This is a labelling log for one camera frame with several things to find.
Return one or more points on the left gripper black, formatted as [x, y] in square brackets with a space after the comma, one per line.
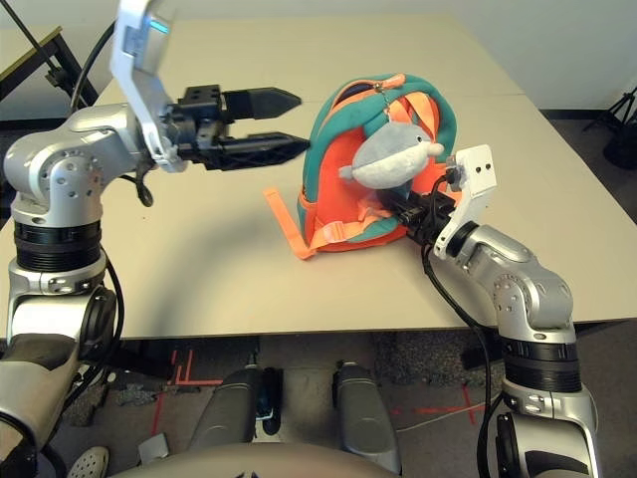
[199, 129]

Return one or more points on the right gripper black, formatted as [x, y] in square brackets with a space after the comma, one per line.
[428, 219]

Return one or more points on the orange teal child backpack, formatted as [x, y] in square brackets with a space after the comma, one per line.
[338, 204]

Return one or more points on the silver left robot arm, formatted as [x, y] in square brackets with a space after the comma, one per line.
[60, 164]

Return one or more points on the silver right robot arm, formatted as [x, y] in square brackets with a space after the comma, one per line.
[527, 289]

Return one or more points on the grey right robot leg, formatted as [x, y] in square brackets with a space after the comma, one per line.
[363, 413]

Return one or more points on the grey robot leg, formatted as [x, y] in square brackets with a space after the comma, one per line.
[229, 408]
[363, 413]

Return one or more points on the black tripod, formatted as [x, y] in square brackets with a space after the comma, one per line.
[622, 144]

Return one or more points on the thin black rod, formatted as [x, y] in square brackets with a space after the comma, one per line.
[30, 35]

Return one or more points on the black table foot bar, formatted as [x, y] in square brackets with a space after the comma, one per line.
[139, 361]

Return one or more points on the grey left robot leg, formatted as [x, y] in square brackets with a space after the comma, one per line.
[229, 408]

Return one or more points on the grey robot torso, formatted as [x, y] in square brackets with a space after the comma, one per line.
[249, 465]

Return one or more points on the grey paper sheet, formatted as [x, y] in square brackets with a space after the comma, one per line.
[151, 448]

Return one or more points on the white perforated clog shoe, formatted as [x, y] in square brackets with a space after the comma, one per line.
[89, 463]

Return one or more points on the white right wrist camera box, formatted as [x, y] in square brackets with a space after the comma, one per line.
[478, 169]

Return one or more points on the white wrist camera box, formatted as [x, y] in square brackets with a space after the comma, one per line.
[142, 50]
[478, 169]

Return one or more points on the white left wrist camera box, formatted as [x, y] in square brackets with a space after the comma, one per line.
[142, 50]

